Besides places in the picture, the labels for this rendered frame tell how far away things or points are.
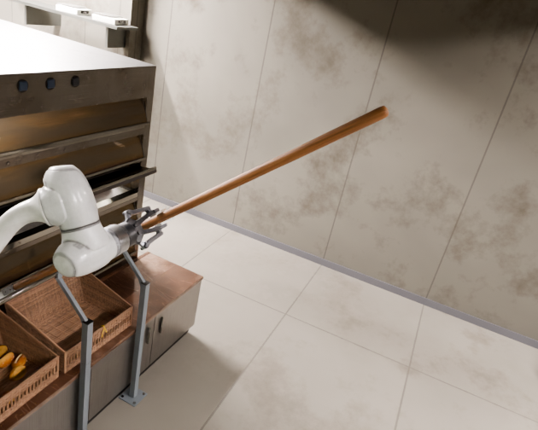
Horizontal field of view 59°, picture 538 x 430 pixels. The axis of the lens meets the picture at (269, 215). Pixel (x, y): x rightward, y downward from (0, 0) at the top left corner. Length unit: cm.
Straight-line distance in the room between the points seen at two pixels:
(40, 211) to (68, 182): 10
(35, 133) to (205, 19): 321
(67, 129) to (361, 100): 303
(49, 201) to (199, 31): 452
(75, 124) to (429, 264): 379
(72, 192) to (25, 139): 150
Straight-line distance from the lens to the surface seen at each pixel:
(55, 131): 291
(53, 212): 131
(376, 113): 121
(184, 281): 376
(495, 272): 536
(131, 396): 365
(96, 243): 132
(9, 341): 313
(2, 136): 271
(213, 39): 558
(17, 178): 285
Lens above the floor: 267
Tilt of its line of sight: 24 degrees down
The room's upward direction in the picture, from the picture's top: 13 degrees clockwise
